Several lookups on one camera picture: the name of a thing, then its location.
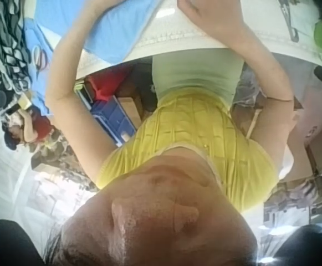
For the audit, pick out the white stitched fabric sheet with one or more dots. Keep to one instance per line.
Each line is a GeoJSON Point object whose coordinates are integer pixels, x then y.
{"type": "Point", "coordinates": [177, 38]}

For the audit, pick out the red bag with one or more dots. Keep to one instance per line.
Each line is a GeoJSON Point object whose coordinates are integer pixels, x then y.
{"type": "Point", "coordinates": [108, 81]}

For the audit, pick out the blue fabric sheet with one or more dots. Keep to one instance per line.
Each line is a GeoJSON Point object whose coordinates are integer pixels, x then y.
{"type": "Point", "coordinates": [38, 83]}

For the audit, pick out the grey metal scissors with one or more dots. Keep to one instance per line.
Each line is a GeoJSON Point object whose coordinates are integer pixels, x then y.
{"type": "Point", "coordinates": [289, 22]}

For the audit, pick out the brown cardboard box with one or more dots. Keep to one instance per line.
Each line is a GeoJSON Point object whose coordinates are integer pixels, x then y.
{"type": "Point", "coordinates": [131, 108]}

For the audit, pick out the person's legs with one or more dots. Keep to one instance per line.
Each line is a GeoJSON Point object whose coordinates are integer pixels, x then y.
{"type": "Point", "coordinates": [196, 72]}

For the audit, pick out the light blue cloth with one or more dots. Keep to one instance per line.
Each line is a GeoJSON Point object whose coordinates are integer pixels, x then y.
{"type": "Point", "coordinates": [122, 27]}

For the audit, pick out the clear plastic bag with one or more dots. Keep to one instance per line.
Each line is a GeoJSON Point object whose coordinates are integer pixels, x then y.
{"type": "Point", "coordinates": [249, 88]}

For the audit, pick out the person's right hand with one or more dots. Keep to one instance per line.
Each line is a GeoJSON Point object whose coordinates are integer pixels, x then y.
{"type": "Point", "coordinates": [213, 16]}

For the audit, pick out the blue plastic crate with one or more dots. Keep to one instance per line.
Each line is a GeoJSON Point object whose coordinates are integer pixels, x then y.
{"type": "Point", "coordinates": [113, 116]}

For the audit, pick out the black white patterned fabric heap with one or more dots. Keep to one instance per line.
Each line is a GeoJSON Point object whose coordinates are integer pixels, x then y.
{"type": "Point", "coordinates": [5, 41]}

